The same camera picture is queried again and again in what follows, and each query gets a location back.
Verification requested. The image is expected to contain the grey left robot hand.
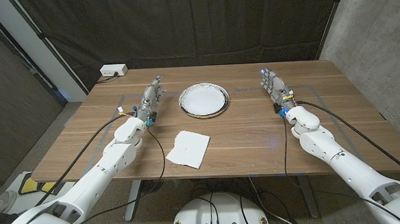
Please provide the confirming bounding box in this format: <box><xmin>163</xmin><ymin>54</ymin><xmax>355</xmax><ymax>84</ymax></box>
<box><xmin>133</xmin><ymin>75</ymin><xmax>169</xmax><ymax>128</ymax></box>

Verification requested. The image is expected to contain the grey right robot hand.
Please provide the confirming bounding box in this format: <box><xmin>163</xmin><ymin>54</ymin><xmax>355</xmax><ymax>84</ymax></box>
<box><xmin>259</xmin><ymin>65</ymin><xmax>299</xmax><ymax>119</ymax></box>

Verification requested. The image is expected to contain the round white plastic plate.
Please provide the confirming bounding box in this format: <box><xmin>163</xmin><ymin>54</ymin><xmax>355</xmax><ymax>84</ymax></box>
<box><xmin>177</xmin><ymin>81</ymin><xmax>231</xmax><ymax>121</ymax></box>

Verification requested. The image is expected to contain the white cloth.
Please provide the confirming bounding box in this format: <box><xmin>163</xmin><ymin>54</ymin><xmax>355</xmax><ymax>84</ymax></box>
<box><xmin>164</xmin><ymin>129</ymin><xmax>212</xmax><ymax>171</ymax></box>

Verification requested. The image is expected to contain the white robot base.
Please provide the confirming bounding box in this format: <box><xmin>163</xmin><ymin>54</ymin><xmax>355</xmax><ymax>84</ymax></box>
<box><xmin>169</xmin><ymin>189</ymin><xmax>271</xmax><ymax>224</ymax></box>

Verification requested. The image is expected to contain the white power strip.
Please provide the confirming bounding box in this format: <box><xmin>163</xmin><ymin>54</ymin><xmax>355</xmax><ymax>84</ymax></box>
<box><xmin>99</xmin><ymin>63</ymin><xmax>129</xmax><ymax>78</ymax></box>

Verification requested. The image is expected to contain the black ribbed round object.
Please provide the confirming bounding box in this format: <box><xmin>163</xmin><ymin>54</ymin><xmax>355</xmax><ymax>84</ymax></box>
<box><xmin>140</xmin><ymin>178</ymin><xmax>165</xmax><ymax>195</ymax></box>

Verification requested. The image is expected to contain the black backdrop curtain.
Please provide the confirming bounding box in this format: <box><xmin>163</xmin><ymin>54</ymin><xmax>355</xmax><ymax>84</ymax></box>
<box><xmin>14</xmin><ymin>0</ymin><xmax>352</xmax><ymax>95</ymax></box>

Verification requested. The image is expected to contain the black backdrop stand pole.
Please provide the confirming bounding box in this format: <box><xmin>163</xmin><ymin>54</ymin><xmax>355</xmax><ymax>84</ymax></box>
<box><xmin>7</xmin><ymin>0</ymin><xmax>90</xmax><ymax>99</ymax></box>
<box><xmin>312</xmin><ymin>0</ymin><xmax>351</xmax><ymax>62</ymax></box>

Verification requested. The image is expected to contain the grey table leg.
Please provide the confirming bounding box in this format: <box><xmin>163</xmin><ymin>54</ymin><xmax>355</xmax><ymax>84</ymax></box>
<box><xmin>122</xmin><ymin>179</ymin><xmax>145</xmax><ymax>222</ymax></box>
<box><xmin>295</xmin><ymin>174</ymin><xmax>321</xmax><ymax>220</ymax></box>

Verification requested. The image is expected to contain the white floor board yellow print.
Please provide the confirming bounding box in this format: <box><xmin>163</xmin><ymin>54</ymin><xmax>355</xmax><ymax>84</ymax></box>
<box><xmin>3</xmin><ymin>168</ymin><xmax>77</xmax><ymax>216</ymax></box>

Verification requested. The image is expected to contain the grey white sneaker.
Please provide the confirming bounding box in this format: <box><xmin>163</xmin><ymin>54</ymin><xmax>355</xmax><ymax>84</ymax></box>
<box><xmin>0</xmin><ymin>190</ymin><xmax>19</xmax><ymax>214</ymax></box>

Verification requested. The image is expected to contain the dark power strip cable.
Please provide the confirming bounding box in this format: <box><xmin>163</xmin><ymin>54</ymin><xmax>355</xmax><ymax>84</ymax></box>
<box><xmin>96</xmin><ymin>73</ymin><xmax>119</xmax><ymax>85</ymax></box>

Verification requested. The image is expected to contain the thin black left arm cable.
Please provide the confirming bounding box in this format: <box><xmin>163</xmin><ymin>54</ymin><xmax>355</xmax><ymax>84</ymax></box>
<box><xmin>60</xmin><ymin>125</ymin><xmax>170</xmax><ymax>224</ymax></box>

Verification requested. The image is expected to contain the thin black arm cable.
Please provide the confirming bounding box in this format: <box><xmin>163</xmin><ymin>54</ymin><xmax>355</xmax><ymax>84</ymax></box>
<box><xmin>60</xmin><ymin>125</ymin><xmax>170</xmax><ymax>224</ymax></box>
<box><xmin>281</xmin><ymin>109</ymin><xmax>400</xmax><ymax>224</ymax></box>

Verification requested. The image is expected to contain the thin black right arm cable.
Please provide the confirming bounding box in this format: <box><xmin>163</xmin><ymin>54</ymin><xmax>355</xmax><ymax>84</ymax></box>
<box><xmin>281</xmin><ymin>109</ymin><xmax>400</xmax><ymax>224</ymax></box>

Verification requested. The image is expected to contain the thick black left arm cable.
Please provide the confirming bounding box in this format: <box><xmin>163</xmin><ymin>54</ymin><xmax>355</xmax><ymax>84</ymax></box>
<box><xmin>30</xmin><ymin>112</ymin><xmax>139</xmax><ymax>207</ymax></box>

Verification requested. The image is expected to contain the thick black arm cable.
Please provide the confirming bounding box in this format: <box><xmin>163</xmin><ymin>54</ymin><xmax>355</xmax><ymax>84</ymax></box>
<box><xmin>295</xmin><ymin>95</ymin><xmax>400</xmax><ymax>191</ymax></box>
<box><xmin>30</xmin><ymin>112</ymin><xmax>139</xmax><ymax>207</ymax></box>

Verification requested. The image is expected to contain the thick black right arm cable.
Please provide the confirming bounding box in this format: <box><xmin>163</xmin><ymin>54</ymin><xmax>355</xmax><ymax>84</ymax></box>
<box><xmin>295</xmin><ymin>95</ymin><xmax>400</xmax><ymax>191</ymax></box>

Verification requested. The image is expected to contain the white floor cable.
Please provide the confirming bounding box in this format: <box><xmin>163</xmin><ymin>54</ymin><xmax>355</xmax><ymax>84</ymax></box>
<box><xmin>247</xmin><ymin>175</ymin><xmax>293</xmax><ymax>224</ymax></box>

